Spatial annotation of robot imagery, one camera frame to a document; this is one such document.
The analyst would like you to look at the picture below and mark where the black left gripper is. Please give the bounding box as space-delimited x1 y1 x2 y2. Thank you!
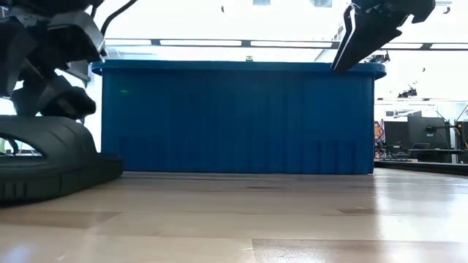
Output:
0 0 107 120

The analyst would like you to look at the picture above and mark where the black slide sandal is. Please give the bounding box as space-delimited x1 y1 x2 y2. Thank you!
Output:
331 0 407 73
0 115 124 204

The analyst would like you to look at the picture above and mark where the blue plastic bin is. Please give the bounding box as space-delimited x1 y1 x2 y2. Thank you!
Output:
90 59 388 175

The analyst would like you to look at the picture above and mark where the black track light cluster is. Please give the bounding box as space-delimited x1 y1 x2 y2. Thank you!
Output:
365 52 390 64

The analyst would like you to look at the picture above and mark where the black computer monitor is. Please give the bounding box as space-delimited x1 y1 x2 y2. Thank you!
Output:
382 120 410 153
407 115 451 150

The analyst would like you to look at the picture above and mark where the colourful poster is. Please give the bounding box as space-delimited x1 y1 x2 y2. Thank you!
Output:
374 121 385 159

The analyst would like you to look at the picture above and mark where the black office desk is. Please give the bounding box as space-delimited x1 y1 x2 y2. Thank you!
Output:
408 148 465 164

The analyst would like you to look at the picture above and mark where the black horizontal window bar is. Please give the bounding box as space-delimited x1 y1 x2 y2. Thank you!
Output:
104 37 468 51

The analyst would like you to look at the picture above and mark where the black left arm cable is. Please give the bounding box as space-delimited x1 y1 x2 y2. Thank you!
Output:
100 0 139 37

